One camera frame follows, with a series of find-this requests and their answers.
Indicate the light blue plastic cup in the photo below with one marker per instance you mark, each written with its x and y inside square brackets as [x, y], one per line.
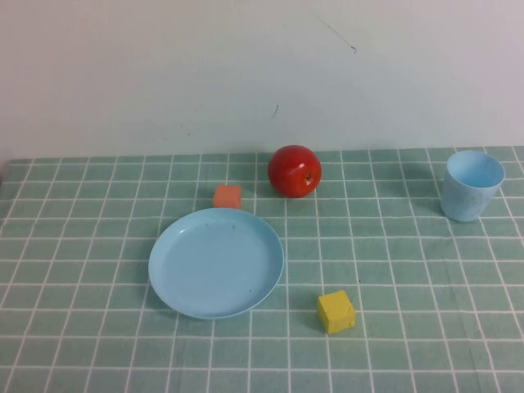
[464, 200]

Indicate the light blue plastic plate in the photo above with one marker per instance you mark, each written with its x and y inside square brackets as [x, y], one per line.
[213, 266]

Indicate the orange cube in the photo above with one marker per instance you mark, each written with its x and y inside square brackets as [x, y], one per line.
[226, 196]

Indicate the red apple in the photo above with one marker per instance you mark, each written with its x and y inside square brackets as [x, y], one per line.
[290, 172]

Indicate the yellow cube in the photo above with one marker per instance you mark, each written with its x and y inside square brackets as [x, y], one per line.
[333, 313]

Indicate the green checked tablecloth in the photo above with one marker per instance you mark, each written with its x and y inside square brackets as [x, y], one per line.
[409, 286]

